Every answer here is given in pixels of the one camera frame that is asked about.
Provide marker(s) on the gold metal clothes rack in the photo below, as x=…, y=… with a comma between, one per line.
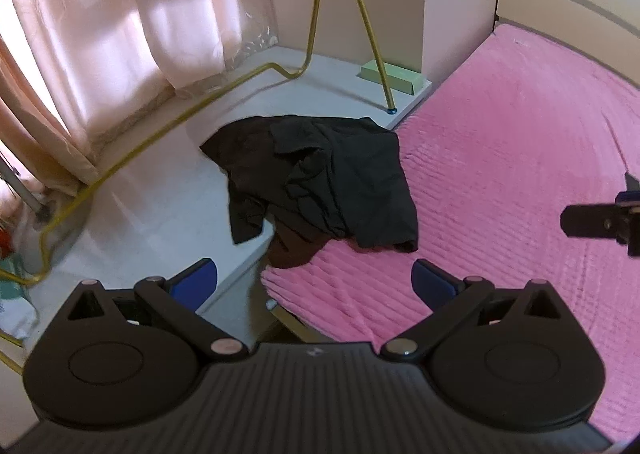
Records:
x=372, y=44

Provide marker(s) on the wooden bed frame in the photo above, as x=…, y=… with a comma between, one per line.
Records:
x=295, y=324

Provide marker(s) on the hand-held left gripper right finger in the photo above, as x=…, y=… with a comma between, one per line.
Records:
x=430, y=284

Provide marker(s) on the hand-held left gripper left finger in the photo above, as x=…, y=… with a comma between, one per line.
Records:
x=197, y=279

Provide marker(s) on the green box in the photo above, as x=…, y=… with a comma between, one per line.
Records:
x=395, y=77

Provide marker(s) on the brown garment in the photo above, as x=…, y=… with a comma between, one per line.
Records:
x=292, y=249

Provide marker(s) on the black long-sleeve shirt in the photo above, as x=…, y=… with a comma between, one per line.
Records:
x=330, y=179

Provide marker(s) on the beige bed headboard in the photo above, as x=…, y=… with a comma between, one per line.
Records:
x=560, y=4

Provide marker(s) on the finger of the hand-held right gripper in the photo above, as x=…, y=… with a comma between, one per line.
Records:
x=590, y=221

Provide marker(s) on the pink curtain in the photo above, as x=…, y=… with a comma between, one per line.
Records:
x=125, y=34

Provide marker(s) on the white window ledge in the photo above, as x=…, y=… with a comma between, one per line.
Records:
x=165, y=214

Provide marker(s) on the pink ribbed blanket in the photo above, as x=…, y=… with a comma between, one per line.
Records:
x=500, y=159

